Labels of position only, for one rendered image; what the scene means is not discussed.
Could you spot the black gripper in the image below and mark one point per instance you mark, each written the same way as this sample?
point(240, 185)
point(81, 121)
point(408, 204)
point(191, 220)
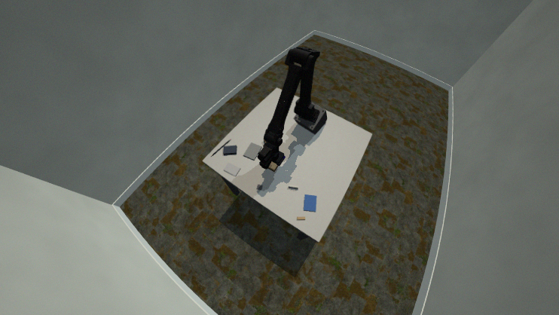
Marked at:
point(280, 158)

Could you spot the blue flat rectangular pad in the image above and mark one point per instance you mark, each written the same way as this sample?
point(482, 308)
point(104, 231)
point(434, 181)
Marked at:
point(310, 202)

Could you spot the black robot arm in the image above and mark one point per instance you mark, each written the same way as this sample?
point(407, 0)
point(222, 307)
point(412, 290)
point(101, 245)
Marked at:
point(274, 132)

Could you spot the wooden ball-in-hole puzzle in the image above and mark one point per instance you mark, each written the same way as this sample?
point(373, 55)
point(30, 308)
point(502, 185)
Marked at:
point(273, 166)

